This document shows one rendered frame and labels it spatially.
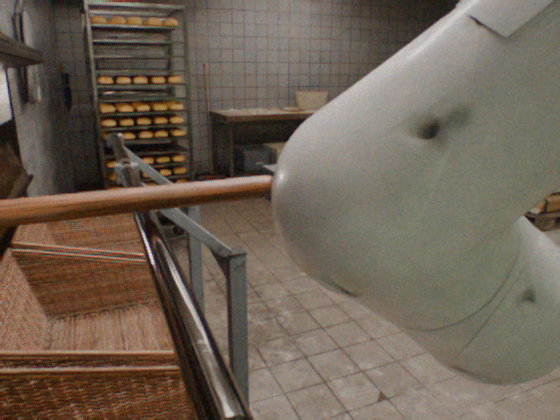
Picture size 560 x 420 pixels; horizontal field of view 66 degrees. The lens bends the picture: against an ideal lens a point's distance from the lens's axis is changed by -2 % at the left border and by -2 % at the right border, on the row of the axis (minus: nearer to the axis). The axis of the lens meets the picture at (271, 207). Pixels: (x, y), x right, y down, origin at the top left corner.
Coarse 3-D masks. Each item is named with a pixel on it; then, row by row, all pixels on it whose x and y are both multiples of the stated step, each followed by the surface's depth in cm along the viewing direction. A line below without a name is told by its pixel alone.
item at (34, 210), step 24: (96, 192) 50; (120, 192) 51; (144, 192) 52; (168, 192) 53; (192, 192) 54; (216, 192) 55; (240, 192) 56; (264, 192) 58; (0, 216) 46; (24, 216) 47; (48, 216) 48; (72, 216) 49; (96, 216) 51
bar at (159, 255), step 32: (128, 160) 89; (160, 224) 52; (192, 224) 94; (160, 256) 42; (192, 256) 146; (224, 256) 98; (160, 288) 37; (192, 288) 150; (192, 320) 31; (192, 352) 28; (192, 384) 25; (224, 384) 25; (224, 416) 22
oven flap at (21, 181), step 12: (0, 156) 153; (12, 156) 169; (0, 168) 146; (12, 168) 161; (0, 180) 140; (12, 180) 153; (24, 180) 169; (0, 192) 135; (12, 192) 147; (24, 192) 154; (0, 228) 114
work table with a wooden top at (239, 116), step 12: (276, 108) 570; (228, 120) 474; (240, 120) 479; (252, 120) 487; (264, 120) 493; (276, 120) 499; (288, 120) 505; (300, 120) 510; (216, 132) 547; (228, 132) 484; (216, 144) 551; (216, 156) 556; (216, 168) 560; (228, 168) 532
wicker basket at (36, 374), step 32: (32, 384) 80; (64, 384) 82; (96, 384) 85; (160, 384) 91; (0, 416) 79; (32, 416) 82; (96, 416) 87; (128, 416) 90; (160, 416) 93; (192, 416) 96
